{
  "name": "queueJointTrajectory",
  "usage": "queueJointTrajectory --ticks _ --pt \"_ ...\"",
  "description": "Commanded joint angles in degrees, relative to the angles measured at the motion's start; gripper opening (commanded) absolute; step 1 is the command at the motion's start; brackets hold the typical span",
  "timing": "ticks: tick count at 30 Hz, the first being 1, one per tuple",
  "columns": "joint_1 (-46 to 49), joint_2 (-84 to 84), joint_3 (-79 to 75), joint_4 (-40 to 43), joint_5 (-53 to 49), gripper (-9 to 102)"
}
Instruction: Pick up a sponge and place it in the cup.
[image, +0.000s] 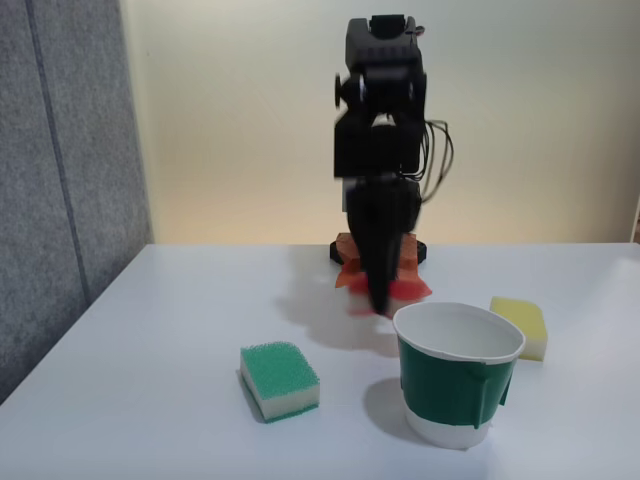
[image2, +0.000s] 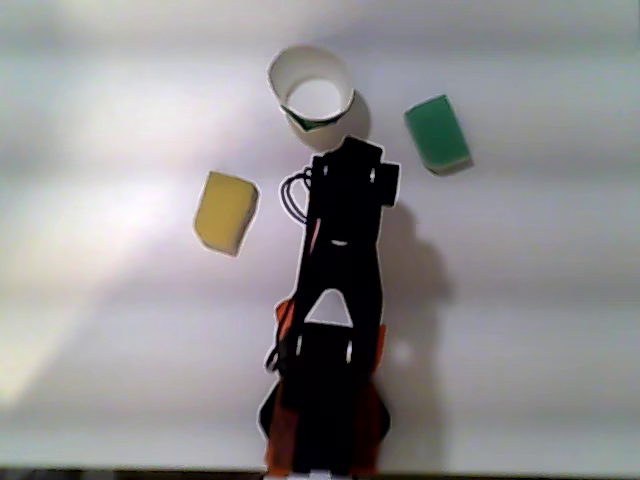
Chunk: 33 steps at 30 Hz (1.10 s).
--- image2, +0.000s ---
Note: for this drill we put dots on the green sponge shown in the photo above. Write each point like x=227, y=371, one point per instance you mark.
x=436, y=132

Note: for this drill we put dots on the orange tape strip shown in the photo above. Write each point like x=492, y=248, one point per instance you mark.
x=282, y=440
x=286, y=315
x=378, y=350

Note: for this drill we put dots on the yellow sponge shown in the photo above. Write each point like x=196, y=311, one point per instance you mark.
x=224, y=212

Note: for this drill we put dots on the white paper cup green wrap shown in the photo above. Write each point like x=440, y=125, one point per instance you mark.
x=310, y=70

